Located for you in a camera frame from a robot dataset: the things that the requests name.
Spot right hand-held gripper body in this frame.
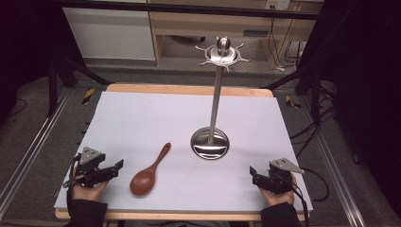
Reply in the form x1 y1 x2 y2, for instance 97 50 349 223
255 157 305 195

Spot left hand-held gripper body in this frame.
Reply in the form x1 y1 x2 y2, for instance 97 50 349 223
63 146 118 189

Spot person's right hand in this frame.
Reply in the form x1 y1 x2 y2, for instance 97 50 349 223
258 173 298 207

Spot person's left hand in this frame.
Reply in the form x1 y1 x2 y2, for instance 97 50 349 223
71 166 110 201

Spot brown wooden spoon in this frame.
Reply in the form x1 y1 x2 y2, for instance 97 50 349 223
129 142 172 198

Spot white table mat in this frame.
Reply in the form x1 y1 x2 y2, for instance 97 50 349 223
53 91 314 213

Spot yellow black tape marker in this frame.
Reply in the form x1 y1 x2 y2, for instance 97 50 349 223
285 95 303 110
81 87 96 105

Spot metal utensil hanging stand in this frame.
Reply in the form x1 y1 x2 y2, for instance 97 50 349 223
190 36 252 161

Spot white cabinet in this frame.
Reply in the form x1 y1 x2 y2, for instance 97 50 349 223
61 7 157 61

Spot black curtain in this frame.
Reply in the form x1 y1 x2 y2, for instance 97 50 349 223
0 0 83 122
306 0 401 218

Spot wooden desk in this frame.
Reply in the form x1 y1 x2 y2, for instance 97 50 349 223
147 0 325 70

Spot white power strip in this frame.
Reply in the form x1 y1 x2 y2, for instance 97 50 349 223
264 0 291 11

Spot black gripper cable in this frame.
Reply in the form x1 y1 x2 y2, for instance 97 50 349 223
291 181 311 227

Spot black looped floor cable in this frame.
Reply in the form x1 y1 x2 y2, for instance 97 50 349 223
301 166 331 202

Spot metal floor rail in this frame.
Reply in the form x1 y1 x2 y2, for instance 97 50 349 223
298 94 367 227
0 87 73 219

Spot bundle of black floor cables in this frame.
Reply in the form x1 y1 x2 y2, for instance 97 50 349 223
288 105 339 159

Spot black metal frame stand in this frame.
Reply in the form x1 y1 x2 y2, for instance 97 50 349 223
46 51 115 118
259 61 339 125

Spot cables under desk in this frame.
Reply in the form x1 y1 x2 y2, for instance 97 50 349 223
268 18 305 72

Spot black horizontal frame bar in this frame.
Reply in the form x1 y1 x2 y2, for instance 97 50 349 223
46 0 320 21

